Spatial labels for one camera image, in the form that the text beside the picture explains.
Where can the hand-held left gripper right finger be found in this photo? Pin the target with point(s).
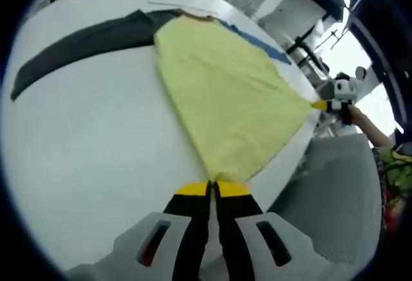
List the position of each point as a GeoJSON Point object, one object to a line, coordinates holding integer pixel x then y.
{"type": "Point", "coordinates": [289, 249]}

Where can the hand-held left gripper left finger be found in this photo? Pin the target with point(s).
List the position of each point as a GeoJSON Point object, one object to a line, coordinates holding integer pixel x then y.
{"type": "Point", "coordinates": [135, 249]}

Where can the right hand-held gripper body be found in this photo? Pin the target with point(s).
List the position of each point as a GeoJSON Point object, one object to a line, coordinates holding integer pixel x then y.
{"type": "Point", "coordinates": [346, 88]}

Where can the blue cloth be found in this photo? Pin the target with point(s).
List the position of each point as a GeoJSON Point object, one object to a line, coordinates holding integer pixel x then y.
{"type": "Point", "coordinates": [280, 56]}

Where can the yellow-green garment with grey sleeves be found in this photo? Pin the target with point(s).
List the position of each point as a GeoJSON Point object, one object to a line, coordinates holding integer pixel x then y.
{"type": "Point", "coordinates": [219, 85]}

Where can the black equipment stand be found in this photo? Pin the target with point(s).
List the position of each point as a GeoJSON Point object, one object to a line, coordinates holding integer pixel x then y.
{"type": "Point", "coordinates": [297, 48]}

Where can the grey mesh chair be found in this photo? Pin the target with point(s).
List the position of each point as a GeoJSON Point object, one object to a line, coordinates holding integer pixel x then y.
{"type": "Point", "coordinates": [338, 181]}

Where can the person's colourful printed shirt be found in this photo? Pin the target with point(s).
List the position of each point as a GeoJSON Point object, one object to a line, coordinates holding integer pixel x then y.
{"type": "Point", "coordinates": [397, 168]}

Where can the white pillar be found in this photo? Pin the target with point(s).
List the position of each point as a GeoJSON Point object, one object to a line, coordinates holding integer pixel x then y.
{"type": "Point", "coordinates": [283, 1]}

